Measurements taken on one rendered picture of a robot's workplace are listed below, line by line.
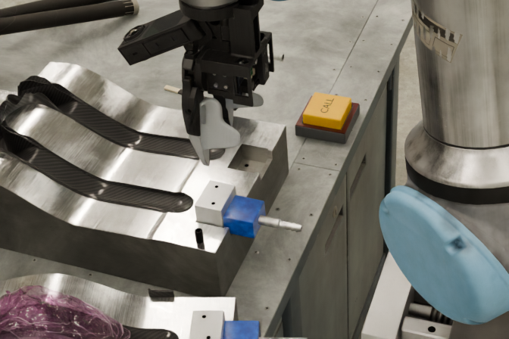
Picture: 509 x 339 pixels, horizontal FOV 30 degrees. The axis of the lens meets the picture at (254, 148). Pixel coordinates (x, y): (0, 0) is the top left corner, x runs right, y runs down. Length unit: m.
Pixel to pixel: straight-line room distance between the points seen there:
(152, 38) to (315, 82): 0.57
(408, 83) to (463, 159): 2.29
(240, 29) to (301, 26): 0.72
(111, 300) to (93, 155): 0.25
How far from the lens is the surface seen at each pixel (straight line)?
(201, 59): 1.02
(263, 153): 1.30
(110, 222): 1.23
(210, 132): 1.07
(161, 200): 1.25
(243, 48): 1.01
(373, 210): 2.04
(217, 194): 1.19
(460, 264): 0.66
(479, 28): 0.61
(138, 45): 1.06
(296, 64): 1.61
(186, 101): 1.04
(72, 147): 1.32
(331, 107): 1.45
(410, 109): 2.83
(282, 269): 1.25
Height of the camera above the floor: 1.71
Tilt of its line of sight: 39 degrees down
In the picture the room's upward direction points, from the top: 5 degrees counter-clockwise
